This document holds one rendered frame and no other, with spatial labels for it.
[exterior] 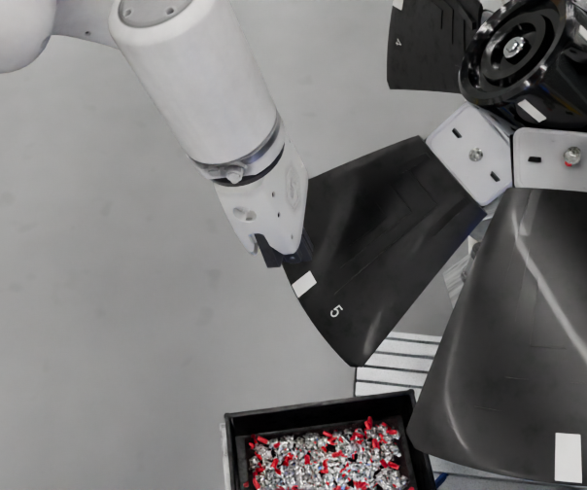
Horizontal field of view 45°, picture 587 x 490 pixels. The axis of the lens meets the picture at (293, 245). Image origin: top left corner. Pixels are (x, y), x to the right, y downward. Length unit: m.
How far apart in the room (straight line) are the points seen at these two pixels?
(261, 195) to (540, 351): 0.25
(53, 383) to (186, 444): 0.37
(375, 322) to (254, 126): 0.30
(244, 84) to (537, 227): 0.26
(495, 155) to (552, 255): 0.17
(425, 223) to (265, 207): 0.20
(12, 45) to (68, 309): 1.52
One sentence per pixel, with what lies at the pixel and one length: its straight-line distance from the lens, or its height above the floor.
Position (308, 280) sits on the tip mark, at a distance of 0.81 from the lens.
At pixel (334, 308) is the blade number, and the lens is 0.79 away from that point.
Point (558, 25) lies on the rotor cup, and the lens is 0.66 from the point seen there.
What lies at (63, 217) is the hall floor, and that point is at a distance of 2.11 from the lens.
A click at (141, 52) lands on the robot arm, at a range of 0.50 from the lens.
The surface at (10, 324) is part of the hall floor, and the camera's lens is 1.98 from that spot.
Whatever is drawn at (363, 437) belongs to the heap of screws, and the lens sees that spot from 0.86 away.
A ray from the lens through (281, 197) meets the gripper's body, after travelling 0.62.
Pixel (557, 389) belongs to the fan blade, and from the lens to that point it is 0.55.
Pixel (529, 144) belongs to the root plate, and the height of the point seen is 1.19.
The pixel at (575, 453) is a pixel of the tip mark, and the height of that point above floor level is 1.16.
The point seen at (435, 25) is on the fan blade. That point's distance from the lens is 0.88.
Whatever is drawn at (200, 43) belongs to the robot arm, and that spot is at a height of 1.32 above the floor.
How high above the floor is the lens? 1.66
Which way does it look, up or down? 58 degrees down
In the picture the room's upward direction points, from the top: straight up
